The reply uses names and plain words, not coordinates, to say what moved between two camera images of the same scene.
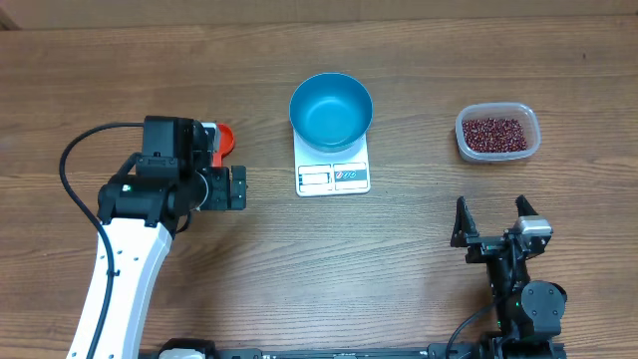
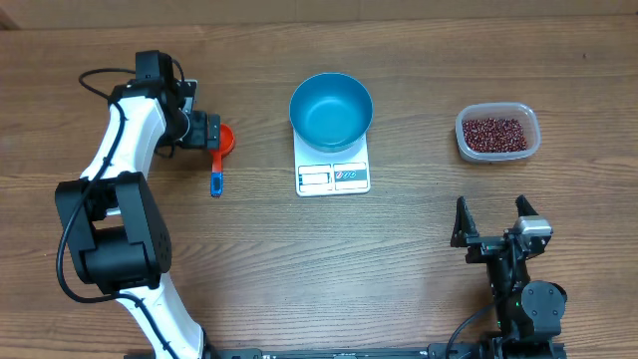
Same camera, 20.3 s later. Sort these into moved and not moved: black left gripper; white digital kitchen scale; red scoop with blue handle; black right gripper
Moved: black left gripper
Not moved: black right gripper; red scoop with blue handle; white digital kitchen scale
